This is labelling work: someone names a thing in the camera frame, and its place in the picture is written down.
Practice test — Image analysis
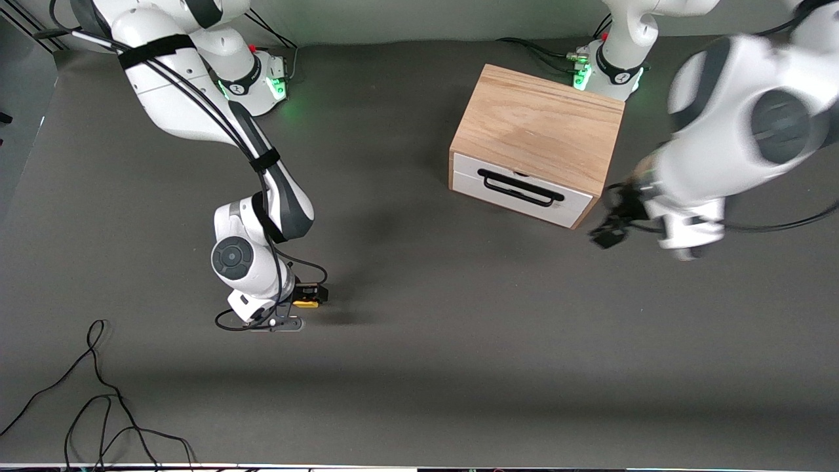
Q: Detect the black metal drawer handle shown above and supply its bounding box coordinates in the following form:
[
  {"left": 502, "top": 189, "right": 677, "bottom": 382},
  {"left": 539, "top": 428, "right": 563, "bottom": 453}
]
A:
[{"left": 477, "top": 168, "right": 564, "bottom": 208}]

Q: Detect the white-fronted wooden drawer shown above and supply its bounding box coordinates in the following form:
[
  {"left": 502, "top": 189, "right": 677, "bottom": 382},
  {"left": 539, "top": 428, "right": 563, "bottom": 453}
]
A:
[{"left": 452, "top": 152, "right": 595, "bottom": 229}]

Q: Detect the wooden drawer cabinet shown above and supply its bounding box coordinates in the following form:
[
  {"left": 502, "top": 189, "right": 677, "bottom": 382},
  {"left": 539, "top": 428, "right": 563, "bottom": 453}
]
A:
[{"left": 449, "top": 64, "right": 625, "bottom": 230}]

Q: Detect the dark grey table mat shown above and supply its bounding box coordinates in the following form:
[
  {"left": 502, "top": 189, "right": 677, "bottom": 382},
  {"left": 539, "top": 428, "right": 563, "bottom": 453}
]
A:
[{"left": 0, "top": 36, "right": 839, "bottom": 467}]

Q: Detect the thin black loose cable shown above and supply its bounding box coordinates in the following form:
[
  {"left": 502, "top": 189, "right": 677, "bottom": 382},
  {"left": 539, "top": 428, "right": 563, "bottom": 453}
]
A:
[
  {"left": 0, "top": 319, "right": 161, "bottom": 470},
  {"left": 64, "top": 393, "right": 197, "bottom": 470}
]

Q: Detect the black left arm base cable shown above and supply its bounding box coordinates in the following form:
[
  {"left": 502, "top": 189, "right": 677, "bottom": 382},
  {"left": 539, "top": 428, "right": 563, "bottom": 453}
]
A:
[{"left": 496, "top": 14, "right": 614, "bottom": 76}]

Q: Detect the black arm base cable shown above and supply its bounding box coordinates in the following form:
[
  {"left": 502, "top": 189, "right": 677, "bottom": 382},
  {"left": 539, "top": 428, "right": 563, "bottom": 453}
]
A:
[
  {"left": 246, "top": 10, "right": 299, "bottom": 85},
  {"left": 496, "top": 14, "right": 614, "bottom": 76}
]

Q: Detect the black right arm base cable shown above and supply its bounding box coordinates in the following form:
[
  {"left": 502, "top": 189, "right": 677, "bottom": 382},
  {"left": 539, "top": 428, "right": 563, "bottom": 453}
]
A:
[{"left": 246, "top": 10, "right": 299, "bottom": 85}]

